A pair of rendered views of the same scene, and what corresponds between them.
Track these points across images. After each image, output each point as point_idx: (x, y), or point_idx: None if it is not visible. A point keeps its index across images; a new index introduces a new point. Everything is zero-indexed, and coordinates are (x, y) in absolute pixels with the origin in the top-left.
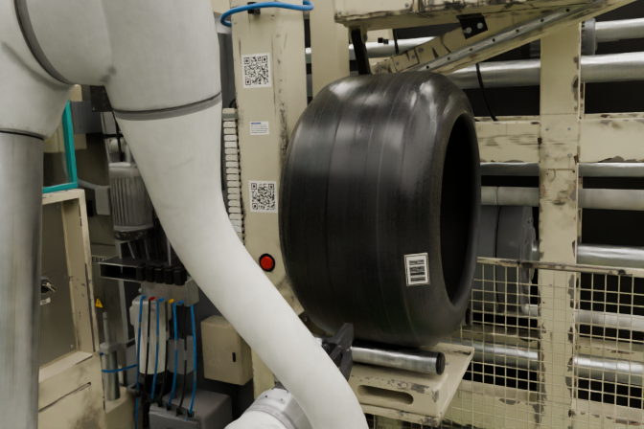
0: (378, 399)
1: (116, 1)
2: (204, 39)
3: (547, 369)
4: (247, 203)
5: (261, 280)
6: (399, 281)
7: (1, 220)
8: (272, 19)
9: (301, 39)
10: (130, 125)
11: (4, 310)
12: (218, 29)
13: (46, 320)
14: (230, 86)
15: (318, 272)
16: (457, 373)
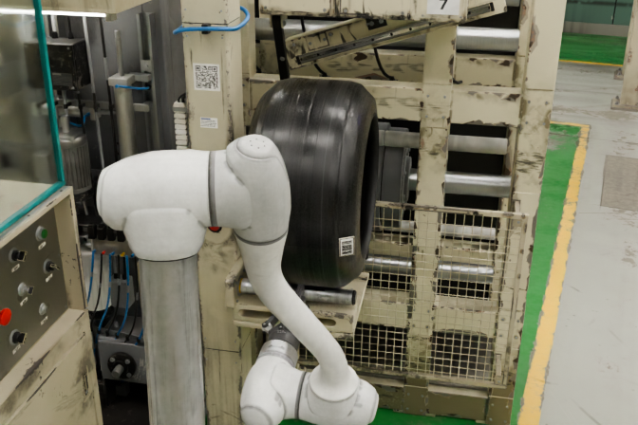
0: None
1: (259, 203)
2: (290, 206)
3: (418, 277)
4: None
5: (299, 302)
6: (334, 253)
7: (193, 298)
8: (222, 38)
9: (239, 44)
10: (251, 247)
11: (197, 339)
12: (146, 8)
13: (51, 290)
14: (159, 61)
15: None
16: (360, 297)
